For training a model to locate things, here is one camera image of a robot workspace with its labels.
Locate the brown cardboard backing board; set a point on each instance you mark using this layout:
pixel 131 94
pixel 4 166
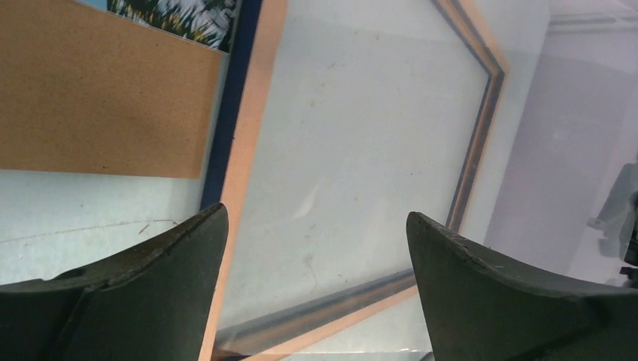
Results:
pixel 88 92

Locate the landscape photo print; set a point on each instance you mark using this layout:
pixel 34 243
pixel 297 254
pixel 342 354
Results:
pixel 207 22

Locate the wooden picture frame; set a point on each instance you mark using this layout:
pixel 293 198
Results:
pixel 249 124

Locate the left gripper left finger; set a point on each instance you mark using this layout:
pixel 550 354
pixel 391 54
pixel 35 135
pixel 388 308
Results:
pixel 148 302

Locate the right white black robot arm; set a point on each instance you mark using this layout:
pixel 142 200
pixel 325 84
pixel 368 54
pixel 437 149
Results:
pixel 617 220

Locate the clear acrylic sheet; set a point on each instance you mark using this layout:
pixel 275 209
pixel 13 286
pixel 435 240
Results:
pixel 369 149

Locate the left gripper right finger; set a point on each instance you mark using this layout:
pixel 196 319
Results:
pixel 480 304

